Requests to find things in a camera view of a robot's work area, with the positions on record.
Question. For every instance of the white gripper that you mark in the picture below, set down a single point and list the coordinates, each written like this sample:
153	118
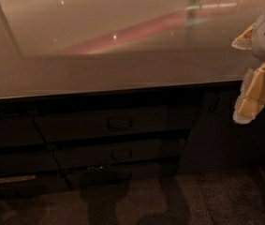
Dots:
251	98

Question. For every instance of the dark top drawer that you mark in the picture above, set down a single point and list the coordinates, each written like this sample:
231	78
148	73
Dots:
87	125

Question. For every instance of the dark drawer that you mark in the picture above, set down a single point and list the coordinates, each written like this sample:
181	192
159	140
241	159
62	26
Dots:
87	125
110	153
121	173

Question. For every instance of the dark bottom drawer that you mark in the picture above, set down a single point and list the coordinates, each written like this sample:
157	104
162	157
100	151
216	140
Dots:
121	173

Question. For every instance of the dark middle drawer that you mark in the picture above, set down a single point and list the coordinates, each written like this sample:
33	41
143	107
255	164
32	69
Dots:
110	153

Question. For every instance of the dark left drawer column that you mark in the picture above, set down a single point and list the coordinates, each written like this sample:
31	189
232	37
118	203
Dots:
27	166

